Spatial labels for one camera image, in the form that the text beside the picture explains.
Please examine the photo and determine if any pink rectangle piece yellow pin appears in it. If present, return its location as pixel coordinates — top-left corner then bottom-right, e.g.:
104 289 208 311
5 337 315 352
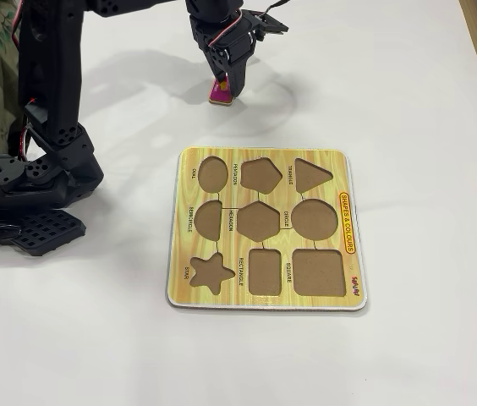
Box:
207 79 234 106

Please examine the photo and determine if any black robot base grid plate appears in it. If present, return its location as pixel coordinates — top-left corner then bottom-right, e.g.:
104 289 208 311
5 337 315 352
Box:
0 151 88 258

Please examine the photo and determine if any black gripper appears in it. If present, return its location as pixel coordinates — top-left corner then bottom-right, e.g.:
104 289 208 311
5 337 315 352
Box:
189 11 261 99

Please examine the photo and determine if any red white servo wire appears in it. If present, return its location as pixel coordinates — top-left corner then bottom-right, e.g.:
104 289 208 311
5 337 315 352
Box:
8 96 39 161
206 10 244 50

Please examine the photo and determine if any black square wrist camera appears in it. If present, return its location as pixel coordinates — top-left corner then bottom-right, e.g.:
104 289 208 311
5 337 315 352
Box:
242 10 289 42

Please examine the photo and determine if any black camera cable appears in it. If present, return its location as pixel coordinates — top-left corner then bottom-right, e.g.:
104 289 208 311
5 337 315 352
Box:
262 0 289 16

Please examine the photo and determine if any wooden shape puzzle board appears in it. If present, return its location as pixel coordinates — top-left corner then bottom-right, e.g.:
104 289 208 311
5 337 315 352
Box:
165 145 370 313

